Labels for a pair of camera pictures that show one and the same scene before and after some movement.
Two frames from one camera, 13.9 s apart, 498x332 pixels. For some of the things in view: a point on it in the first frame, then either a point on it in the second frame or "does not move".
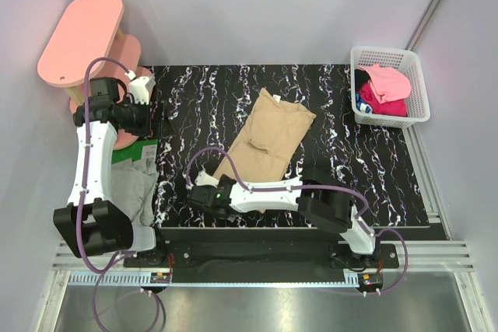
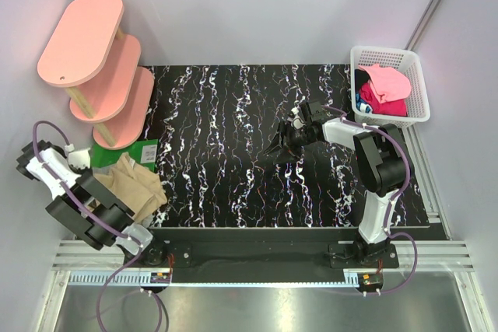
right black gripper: [232, 218] → [284, 129]
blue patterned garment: [362, 105] does not move
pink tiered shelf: [86, 47] does not move
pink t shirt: [389, 84] does not move
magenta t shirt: [394, 107] does not move
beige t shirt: [264, 148] → [139, 187]
